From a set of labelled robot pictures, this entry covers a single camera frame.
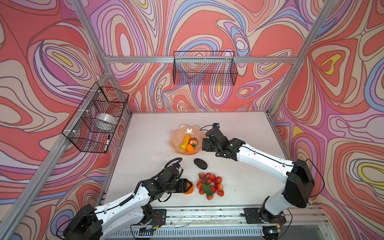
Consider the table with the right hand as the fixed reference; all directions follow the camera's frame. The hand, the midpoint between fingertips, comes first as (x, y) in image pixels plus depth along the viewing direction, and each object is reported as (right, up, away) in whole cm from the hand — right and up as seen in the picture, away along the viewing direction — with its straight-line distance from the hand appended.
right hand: (209, 145), depth 84 cm
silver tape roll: (-53, +16, -9) cm, 56 cm away
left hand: (-11, -21, -4) cm, 24 cm away
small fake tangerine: (-12, -3, +10) cm, 15 cm away
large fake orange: (-11, -22, -6) cm, 25 cm away
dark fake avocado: (-5, -11, +5) cm, 13 cm away
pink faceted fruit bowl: (-20, +4, +18) cm, 28 cm away
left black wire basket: (-56, +12, -16) cm, 59 cm away
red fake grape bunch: (-1, -21, -2) cm, 21 cm away
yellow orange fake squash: (-14, +2, +15) cm, 21 cm away
